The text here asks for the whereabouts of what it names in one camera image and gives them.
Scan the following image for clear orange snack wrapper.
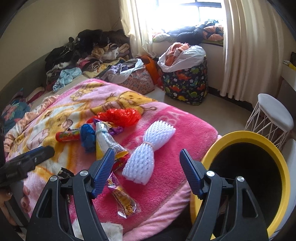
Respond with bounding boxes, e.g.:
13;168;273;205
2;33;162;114
106;172;141;219

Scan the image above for orange bag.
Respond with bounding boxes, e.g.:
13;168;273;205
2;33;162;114
140;55;159;85

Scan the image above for cream curtain right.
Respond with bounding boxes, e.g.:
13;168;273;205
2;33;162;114
220;1;284;105

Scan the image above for white yellow snack bag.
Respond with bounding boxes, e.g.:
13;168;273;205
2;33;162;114
95;121;128;160

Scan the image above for red colourful candy tube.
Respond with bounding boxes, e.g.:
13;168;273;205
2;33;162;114
55;128;80;142

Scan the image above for white plastic bag of clothes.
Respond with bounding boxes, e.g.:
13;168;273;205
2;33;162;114
158;42;206;73

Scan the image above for dinosaur print laundry basket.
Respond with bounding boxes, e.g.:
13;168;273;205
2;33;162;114
162;57;208;105

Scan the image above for purple candy wrapper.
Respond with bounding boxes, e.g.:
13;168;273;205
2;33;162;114
93;118;123;137

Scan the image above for dark floral pillow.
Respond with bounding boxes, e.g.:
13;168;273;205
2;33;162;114
1;100;31;134

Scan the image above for white wire stool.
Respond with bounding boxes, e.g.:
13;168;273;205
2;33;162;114
245;93;294;150

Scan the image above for white vanity desk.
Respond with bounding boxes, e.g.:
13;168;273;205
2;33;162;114
277;52;296;112

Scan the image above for pink floral fabric bag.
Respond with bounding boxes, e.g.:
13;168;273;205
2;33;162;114
119;68;154;95

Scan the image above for cream curtain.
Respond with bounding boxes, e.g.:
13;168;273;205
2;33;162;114
220;1;284;105
119;1;156;58

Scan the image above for cream curtain left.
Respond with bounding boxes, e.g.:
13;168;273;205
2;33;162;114
119;1;156;58

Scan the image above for red plastic bag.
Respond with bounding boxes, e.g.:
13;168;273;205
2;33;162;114
86;108;142;128

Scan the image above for yellow rimmed black trash bin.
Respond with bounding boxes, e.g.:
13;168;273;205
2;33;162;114
194;131;290;240

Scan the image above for pile of clothes on bed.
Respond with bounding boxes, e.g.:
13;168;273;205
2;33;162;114
45;29;131;92

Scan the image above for clothes on window sill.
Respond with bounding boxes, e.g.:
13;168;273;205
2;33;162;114
152;20;224;46

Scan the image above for left hand painted nails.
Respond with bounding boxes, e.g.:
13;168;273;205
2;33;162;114
1;185;31;227

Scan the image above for pink cartoon fleece blanket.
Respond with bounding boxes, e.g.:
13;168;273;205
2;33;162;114
4;79;218;240

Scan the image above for white foam fruit net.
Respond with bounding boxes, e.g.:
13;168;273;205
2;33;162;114
122;120;176;185

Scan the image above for blue plastic bag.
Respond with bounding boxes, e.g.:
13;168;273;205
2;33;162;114
80;123;96;153

